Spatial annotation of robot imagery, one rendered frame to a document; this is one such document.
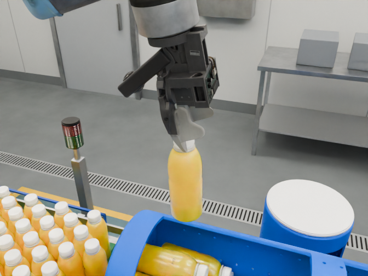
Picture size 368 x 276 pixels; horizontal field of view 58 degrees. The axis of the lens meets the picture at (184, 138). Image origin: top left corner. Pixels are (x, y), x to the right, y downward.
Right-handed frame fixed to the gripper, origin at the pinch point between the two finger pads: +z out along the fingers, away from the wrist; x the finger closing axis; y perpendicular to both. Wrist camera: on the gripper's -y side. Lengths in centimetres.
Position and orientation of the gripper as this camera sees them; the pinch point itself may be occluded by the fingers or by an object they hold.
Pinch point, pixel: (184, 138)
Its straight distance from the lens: 61.2
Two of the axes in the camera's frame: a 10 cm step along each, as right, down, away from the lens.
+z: 2.0, 8.0, 5.7
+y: 9.3, 0.3, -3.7
